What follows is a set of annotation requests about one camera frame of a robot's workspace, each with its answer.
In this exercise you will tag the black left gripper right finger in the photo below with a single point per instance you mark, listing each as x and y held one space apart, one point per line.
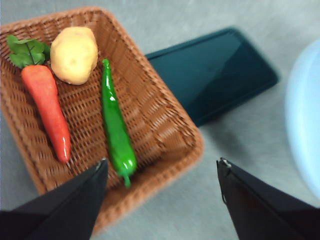
262 212

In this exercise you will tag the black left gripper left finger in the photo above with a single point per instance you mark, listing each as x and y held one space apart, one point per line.
62 212

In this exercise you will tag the blue round plate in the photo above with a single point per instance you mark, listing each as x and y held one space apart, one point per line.
306 120

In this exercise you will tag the long green pepper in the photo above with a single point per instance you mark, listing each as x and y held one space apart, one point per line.
113 117

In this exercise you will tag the orange carrot with green leaves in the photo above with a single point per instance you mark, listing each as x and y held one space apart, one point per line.
46 100

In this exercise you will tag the brown wicker basket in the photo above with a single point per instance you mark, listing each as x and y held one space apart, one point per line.
150 117

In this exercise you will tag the black rectangular tray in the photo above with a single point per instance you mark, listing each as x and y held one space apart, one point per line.
212 75

